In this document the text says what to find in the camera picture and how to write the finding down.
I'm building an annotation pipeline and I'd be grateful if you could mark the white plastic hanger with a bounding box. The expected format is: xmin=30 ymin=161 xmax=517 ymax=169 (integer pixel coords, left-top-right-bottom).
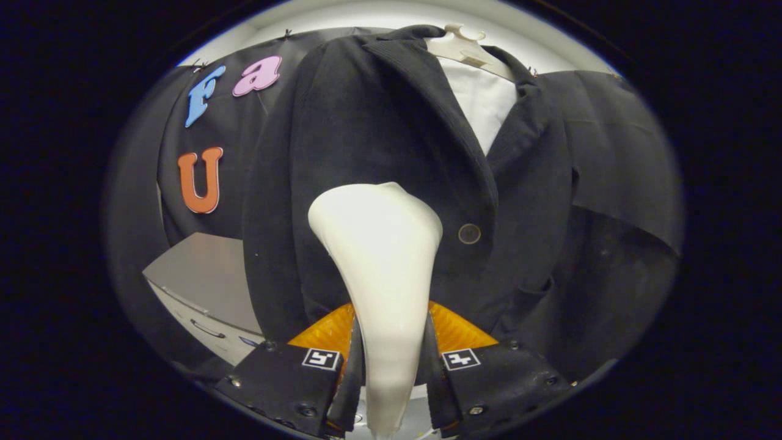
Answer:
xmin=425 ymin=23 xmax=517 ymax=83

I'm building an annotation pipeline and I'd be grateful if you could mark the grey drawer cabinet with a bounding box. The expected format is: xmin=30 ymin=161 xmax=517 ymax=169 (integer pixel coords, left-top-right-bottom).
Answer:
xmin=142 ymin=232 xmax=266 ymax=367

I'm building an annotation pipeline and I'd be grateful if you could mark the black backdrop cloth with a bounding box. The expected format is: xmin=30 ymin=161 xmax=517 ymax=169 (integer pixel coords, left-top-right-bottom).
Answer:
xmin=104 ymin=27 xmax=684 ymax=386

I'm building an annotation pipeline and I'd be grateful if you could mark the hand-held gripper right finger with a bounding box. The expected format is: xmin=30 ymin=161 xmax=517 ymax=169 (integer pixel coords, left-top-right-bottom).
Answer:
xmin=425 ymin=301 xmax=575 ymax=438

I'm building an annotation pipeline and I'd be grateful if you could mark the white garment steamer head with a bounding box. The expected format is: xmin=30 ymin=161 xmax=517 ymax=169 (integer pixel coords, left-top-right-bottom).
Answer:
xmin=307 ymin=181 xmax=444 ymax=439

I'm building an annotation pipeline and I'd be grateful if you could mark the black jacket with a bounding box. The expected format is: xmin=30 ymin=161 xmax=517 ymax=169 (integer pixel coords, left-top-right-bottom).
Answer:
xmin=241 ymin=24 xmax=581 ymax=383

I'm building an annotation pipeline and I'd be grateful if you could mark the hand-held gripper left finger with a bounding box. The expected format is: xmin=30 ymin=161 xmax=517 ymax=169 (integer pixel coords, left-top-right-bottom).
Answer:
xmin=214 ymin=302 xmax=365 ymax=438

